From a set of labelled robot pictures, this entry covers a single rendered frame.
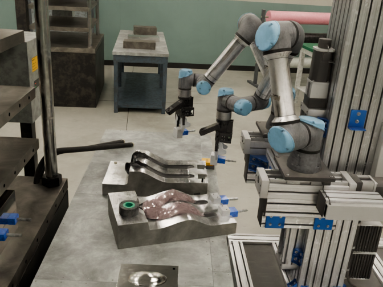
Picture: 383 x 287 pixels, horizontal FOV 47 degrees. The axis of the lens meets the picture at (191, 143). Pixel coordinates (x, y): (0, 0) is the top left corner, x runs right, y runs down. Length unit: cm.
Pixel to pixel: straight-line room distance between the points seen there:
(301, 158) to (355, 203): 29
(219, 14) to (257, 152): 624
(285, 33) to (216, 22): 670
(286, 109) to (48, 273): 110
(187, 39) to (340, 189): 671
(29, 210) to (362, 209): 145
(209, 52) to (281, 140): 684
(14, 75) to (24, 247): 84
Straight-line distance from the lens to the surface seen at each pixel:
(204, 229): 184
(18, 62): 223
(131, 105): 579
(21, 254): 183
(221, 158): 223
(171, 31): 844
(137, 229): 175
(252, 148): 242
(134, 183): 210
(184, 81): 245
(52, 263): 174
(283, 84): 182
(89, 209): 204
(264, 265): 275
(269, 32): 181
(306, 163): 196
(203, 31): 850
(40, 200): 217
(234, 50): 230
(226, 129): 218
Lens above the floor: 184
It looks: 22 degrees down
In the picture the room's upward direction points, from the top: 4 degrees clockwise
